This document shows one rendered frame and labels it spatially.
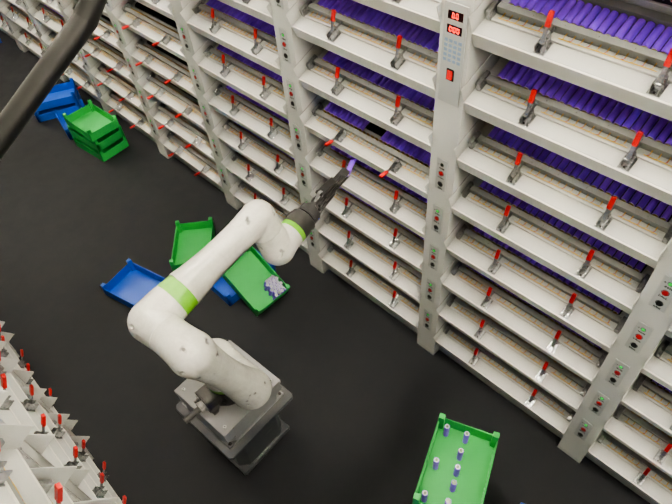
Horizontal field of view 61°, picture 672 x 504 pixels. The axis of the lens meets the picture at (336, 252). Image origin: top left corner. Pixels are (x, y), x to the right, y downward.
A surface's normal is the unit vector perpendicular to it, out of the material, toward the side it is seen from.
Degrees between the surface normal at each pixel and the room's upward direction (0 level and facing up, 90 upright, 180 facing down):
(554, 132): 22
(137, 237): 0
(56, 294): 0
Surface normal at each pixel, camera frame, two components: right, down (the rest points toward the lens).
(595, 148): -0.33, -0.41
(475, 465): -0.07, -0.67
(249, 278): 0.24, -0.39
